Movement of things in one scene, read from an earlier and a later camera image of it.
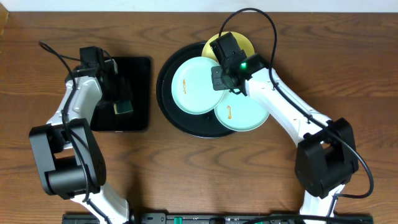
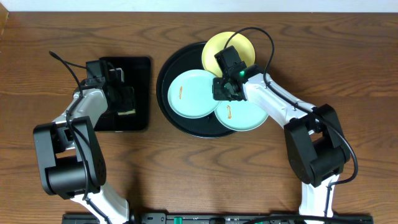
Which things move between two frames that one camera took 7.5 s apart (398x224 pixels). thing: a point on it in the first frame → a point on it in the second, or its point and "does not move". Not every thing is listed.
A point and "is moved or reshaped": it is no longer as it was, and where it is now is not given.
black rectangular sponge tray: x=130 y=109 does not move
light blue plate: x=192 y=86 is moved or reshaped
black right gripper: x=216 y=83 → x=216 y=93
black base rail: x=219 y=218 does not move
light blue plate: x=239 y=112 does not move
